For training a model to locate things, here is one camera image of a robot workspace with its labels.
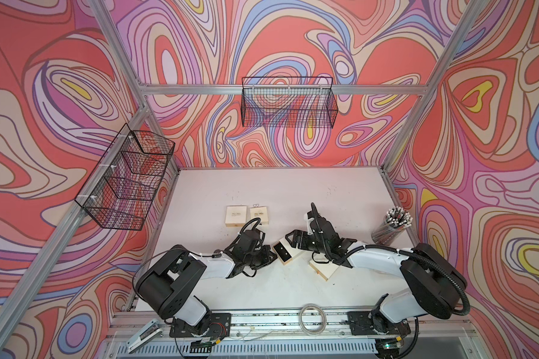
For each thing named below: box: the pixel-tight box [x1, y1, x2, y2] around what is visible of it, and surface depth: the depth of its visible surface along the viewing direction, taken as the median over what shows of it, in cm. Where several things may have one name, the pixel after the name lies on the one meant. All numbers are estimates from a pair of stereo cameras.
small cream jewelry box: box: [249, 206, 269, 225], surface depth 100 cm
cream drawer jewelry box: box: [224, 205, 248, 227], surface depth 101 cm
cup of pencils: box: [371, 205, 414, 247], surface depth 84 cm
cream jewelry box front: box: [308, 260, 340, 282], surface depth 84 cm
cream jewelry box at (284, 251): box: [271, 237, 301, 266], surface depth 88 cm
